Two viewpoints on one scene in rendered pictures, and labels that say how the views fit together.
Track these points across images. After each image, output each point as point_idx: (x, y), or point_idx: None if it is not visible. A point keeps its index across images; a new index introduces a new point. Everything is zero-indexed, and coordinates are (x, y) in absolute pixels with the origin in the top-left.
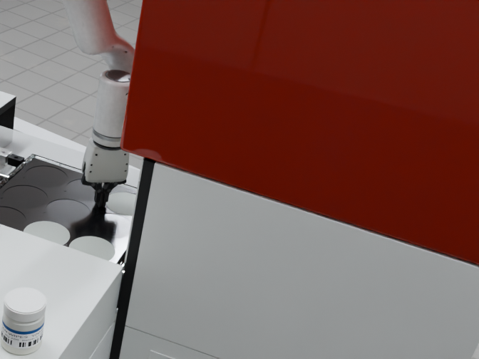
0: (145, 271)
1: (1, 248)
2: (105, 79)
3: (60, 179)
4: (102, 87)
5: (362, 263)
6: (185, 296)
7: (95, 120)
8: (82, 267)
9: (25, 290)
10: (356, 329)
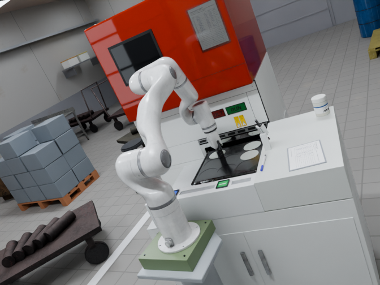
0: (269, 118)
1: (277, 137)
2: (203, 103)
3: (208, 170)
4: (205, 106)
5: (266, 70)
6: (272, 116)
7: (210, 121)
8: (275, 125)
9: (314, 98)
10: (273, 89)
